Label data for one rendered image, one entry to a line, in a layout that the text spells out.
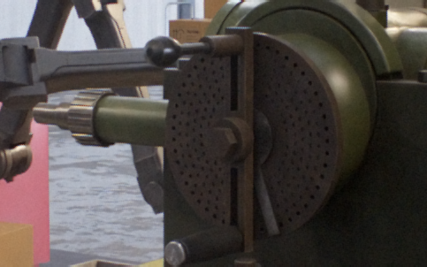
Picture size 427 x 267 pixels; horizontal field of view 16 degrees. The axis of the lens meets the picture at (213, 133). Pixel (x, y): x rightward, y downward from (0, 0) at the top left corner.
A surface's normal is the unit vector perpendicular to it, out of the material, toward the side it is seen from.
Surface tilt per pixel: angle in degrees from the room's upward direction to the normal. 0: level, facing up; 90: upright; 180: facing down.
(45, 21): 92
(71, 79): 137
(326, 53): 39
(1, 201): 90
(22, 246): 90
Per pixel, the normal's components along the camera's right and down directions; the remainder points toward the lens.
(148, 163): -0.41, 0.09
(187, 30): -0.63, 0.09
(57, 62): 0.18, -0.54
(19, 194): 0.58, 0.10
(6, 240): 0.91, 0.05
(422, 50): -0.44, -0.59
